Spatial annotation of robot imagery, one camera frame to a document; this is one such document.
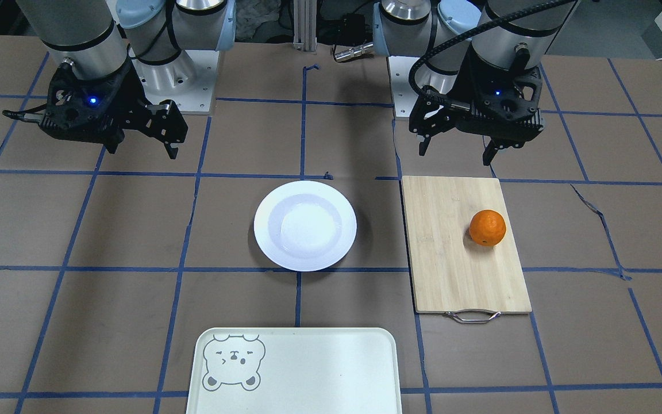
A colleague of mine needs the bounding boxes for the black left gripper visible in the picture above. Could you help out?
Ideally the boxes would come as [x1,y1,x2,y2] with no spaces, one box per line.
[410,66,544,167]

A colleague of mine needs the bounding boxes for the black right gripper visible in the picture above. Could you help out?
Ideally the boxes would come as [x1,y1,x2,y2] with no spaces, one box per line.
[39,59,188,160]

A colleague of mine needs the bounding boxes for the orange fruit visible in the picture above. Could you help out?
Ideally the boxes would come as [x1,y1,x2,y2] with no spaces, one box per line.
[468,209,507,247]

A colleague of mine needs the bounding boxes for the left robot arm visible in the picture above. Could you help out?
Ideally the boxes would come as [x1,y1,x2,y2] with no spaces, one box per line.
[372,1,578,166]

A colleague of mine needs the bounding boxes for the cream bear tray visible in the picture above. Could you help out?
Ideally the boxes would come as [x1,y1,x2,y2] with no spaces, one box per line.
[186,327,402,413]

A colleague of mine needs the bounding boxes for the silver cylindrical connector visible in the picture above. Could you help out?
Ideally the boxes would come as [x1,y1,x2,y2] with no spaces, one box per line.
[331,42,375,63]

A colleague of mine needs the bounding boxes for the bamboo cutting board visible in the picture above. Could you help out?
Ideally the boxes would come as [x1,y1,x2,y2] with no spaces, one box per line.
[401,175,532,323]

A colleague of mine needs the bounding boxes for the white round plate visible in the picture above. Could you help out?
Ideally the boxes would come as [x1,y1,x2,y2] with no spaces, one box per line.
[254,181,357,272]

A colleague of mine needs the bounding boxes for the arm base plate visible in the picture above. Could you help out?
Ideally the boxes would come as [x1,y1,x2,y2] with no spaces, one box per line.
[132,50,221,115]
[387,55,484,121]

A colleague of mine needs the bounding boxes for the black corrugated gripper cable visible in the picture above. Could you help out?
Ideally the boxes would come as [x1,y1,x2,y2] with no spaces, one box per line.
[409,0,576,111]

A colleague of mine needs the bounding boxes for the aluminium frame post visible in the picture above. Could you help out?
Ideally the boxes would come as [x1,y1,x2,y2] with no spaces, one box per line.
[292,0,318,54]

